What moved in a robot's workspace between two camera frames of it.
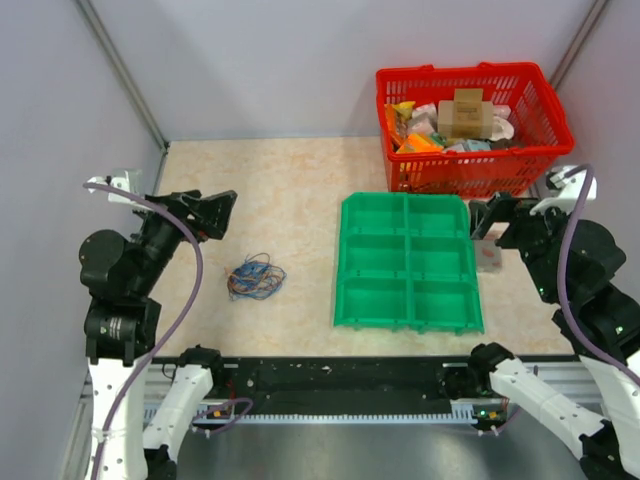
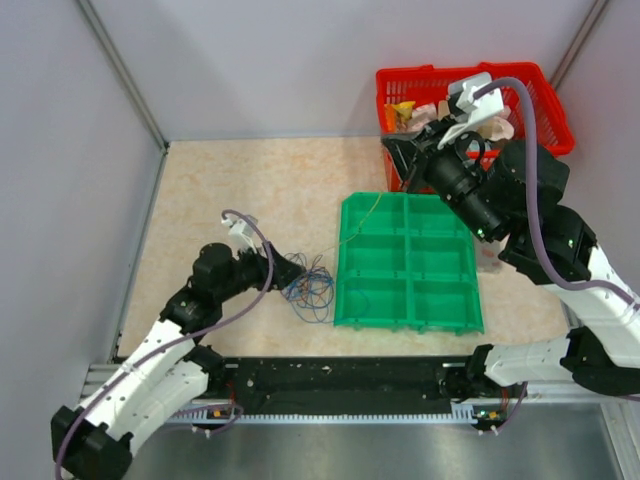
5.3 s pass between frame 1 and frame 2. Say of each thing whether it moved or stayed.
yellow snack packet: stayed
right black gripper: moved
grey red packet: stayed
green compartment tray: stayed
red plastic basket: stayed
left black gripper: moved
